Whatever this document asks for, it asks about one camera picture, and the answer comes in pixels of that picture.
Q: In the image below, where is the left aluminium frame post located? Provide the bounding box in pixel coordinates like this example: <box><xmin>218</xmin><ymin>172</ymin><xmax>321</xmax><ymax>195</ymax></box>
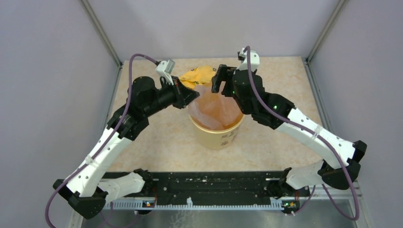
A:
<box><xmin>79</xmin><ymin>0</ymin><xmax>122</xmax><ymax>67</ymax></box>

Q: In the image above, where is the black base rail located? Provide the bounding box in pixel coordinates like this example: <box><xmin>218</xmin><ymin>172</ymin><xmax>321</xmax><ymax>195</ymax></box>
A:
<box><xmin>123</xmin><ymin>171</ymin><xmax>311</xmax><ymax>207</ymax></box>

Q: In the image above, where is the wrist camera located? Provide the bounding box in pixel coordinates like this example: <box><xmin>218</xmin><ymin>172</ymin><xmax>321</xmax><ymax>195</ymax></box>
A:
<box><xmin>236</xmin><ymin>46</ymin><xmax>260</xmax><ymax>72</ymax></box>
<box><xmin>155</xmin><ymin>59</ymin><xmax>175</xmax><ymax>85</ymax></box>

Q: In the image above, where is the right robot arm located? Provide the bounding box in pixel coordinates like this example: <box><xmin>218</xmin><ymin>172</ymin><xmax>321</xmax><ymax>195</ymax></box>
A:
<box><xmin>211</xmin><ymin>65</ymin><xmax>367</xmax><ymax>196</ymax></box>

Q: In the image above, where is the aluminium frame post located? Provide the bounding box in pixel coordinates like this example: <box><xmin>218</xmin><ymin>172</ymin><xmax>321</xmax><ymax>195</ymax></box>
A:
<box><xmin>79</xmin><ymin>0</ymin><xmax>122</xmax><ymax>67</ymax></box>
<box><xmin>306</xmin><ymin>0</ymin><xmax>349</xmax><ymax>65</ymax></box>

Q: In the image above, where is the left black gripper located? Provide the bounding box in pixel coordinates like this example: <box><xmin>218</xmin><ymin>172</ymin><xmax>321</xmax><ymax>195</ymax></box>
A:
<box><xmin>144</xmin><ymin>75</ymin><xmax>200</xmax><ymax>117</ymax></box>

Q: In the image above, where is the yellow trash bin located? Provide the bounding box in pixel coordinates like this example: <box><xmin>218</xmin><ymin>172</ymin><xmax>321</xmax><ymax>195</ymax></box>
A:
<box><xmin>189</xmin><ymin>115</ymin><xmax>244</xmax><ymax>150</ymax></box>

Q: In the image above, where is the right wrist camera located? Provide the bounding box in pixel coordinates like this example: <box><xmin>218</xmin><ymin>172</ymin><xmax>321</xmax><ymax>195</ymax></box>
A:
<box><xmin>236</xmin><ymin>46</ymin><xmax>260</xmax><ymax>72</ymax></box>

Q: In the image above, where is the yellow printed wrapper bag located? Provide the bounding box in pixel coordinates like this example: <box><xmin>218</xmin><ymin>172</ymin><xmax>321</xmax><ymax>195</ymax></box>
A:
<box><xmin>179</xmin><ymin>65</ymin><xmax>217</xmax><ymax>89</ymax></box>

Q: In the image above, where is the grey cable duct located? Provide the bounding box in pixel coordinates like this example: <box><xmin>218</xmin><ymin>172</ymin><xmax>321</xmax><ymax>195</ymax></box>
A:
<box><xmin>112</xmin><ymin>198</ymin><xmax>285</xmax><ymax>211</ymax></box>

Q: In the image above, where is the translucent pink plastic bag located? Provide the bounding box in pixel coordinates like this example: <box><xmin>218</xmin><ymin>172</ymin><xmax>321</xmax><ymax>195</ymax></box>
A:
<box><xmin>188</xmin><ymin>83</ymin><xmax>243</xmax><ymax>131</ymax></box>

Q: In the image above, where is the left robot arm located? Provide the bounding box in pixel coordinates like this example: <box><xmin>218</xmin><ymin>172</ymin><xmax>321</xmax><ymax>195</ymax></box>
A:
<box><xmin>54</xmin><ymin>76</ymin><xmax>200</xmax><ymax>219</ymax></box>

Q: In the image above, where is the right aluminium frame post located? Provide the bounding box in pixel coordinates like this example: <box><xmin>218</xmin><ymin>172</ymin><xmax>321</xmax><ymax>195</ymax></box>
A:
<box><xmin>306</xmin><ymin>0</ymin><xmax>349</xmax><ymax>65</ymax></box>

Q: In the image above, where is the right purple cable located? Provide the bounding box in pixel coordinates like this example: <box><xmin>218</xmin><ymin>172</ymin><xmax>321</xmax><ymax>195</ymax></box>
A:
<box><xmin>244</xmin><ymin>46</ymin><xmax>361</xmax><ymax>221</ymax></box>

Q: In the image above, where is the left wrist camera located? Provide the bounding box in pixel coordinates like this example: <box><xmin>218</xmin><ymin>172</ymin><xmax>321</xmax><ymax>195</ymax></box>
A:
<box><xmin>155</xmin><ymin>59</ymin><xmax>175</xmax><ymax>85</ymax></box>

